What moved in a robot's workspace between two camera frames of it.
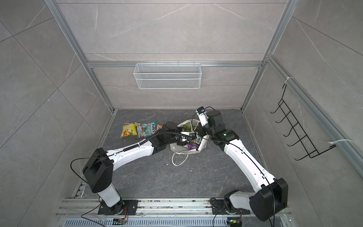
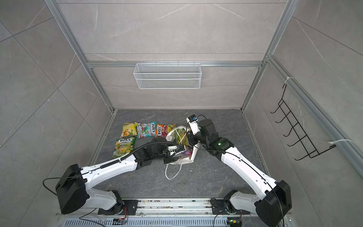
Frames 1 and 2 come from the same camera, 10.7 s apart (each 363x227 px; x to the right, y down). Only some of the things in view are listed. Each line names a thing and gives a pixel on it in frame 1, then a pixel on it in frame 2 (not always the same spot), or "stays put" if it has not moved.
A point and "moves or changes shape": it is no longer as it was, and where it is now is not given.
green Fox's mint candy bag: (144, 129) stays put
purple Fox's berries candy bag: (192, 145) moves or changes shape
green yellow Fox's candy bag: (187, 127) → (124, 146)
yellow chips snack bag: (129, 129) stays put
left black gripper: (181, 143) → (172, 159)
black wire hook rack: (293, 122) stays put
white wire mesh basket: (171, 75) stays put
